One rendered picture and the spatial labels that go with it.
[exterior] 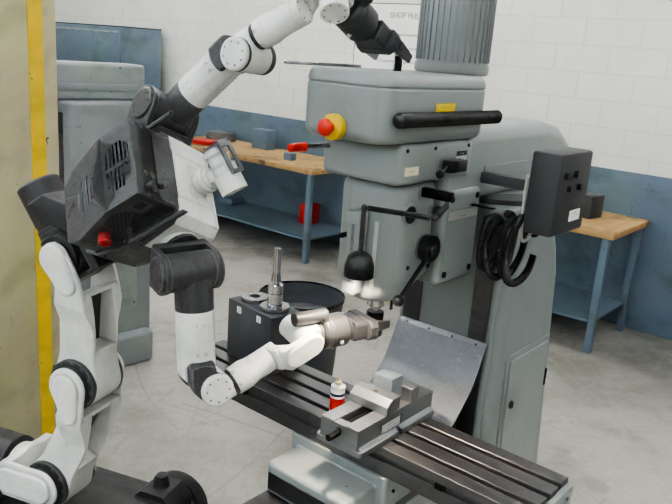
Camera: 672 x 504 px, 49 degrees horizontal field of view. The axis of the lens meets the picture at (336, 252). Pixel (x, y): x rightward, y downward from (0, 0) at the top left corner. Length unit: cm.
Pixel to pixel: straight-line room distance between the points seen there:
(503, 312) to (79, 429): 123
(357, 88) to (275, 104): 637
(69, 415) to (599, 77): 490
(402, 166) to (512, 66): 473
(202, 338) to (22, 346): 176
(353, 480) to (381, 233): 66
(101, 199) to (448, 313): 112
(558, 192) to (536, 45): 449
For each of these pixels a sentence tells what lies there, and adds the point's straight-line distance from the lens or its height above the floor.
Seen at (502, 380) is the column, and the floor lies 99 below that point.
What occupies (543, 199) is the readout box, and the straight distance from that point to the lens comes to 191.
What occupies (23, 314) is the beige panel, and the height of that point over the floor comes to 77.
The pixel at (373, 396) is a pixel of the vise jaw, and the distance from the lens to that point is 197.
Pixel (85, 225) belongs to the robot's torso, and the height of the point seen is 150.
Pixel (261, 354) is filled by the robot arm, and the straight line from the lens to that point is 182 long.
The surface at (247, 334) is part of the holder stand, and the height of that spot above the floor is 106.
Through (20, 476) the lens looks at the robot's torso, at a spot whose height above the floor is 71.
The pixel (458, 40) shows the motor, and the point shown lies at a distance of 199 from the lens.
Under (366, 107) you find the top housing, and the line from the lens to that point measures 166.
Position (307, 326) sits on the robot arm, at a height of 126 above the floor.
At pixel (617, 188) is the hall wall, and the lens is 608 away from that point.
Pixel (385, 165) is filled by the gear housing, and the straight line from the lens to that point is 175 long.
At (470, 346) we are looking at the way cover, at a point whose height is 110.
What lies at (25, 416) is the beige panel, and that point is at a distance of 354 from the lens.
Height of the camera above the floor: 193
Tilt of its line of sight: 15 degrees down
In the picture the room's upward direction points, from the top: 4 degrees clockwise
